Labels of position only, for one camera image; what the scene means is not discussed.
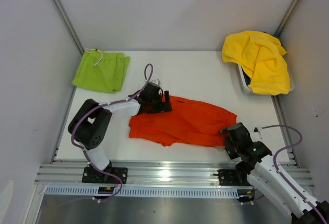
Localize orange shorts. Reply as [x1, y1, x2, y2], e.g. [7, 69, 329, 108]
[129, 96, 237, 147]

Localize white plastic bin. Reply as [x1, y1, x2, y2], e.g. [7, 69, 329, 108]
[237, 65, 295, 96]

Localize right aluminium corner post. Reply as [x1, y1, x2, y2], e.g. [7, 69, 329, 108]
[274, 0, 302, 38]

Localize aluminium mounting rail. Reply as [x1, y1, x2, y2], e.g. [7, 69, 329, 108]
[34, 161, 316, 190]

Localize lime green shorts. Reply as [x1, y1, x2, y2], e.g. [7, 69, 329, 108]
[71, 49, 131, 94]

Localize white slotted cable duct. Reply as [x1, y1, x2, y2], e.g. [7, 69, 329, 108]
[45, 185, 254, 199]

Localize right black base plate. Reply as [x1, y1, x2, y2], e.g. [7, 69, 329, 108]
[213, 169, 250, 186]

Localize aluminium corner post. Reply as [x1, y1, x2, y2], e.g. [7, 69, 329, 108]
[274, 0, 302, 38]
[51, 0, 84, 56]

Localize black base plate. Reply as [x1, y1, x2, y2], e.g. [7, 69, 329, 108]
[213, 169, 250, 186]
[82, 167, 128, 184]

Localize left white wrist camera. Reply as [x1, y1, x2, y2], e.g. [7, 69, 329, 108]
[151, 79, 161, 86]

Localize yellow shorts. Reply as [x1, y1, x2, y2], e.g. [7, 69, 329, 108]
[222, 30, 291, 96]

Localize left aluminium corner post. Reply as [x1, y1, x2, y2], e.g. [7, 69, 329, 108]
[51, 0, 84, 56]

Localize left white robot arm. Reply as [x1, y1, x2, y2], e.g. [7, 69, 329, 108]
[68, 82, 172, 183]

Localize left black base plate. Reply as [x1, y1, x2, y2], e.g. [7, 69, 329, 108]
[82, 167, 128, 184]

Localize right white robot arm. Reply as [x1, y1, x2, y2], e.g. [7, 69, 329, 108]
[217, 122, 328, 223]

